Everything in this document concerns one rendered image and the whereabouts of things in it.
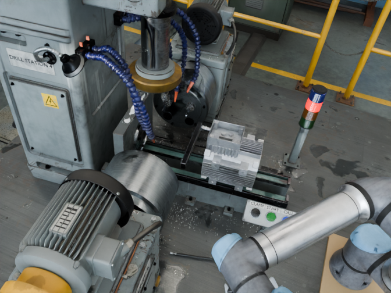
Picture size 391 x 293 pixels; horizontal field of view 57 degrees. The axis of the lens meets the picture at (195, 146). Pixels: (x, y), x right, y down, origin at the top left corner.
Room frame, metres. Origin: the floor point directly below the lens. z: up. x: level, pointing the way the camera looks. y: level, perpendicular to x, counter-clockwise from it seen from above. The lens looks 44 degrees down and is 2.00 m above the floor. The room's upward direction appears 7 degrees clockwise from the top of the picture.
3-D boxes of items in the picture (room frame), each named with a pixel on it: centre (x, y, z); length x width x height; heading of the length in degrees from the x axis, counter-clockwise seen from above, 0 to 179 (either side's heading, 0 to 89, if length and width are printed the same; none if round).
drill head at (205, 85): (1.36, 0.07, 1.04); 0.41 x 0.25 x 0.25; 170
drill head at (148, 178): (0.68, 0.19, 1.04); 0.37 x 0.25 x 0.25; 170
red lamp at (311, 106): (1.23, -0.46, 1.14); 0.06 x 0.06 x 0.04
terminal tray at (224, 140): (0.99, -0.11, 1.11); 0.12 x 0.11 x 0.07; 80
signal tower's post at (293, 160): (1.23, -0.46, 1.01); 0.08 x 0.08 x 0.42; 80
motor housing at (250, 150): (0.98, -0.14, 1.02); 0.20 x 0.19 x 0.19; 80
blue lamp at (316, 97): (1.23, -0.46, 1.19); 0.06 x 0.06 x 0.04
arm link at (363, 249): (0.68, -0.61, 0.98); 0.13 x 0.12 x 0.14; 32
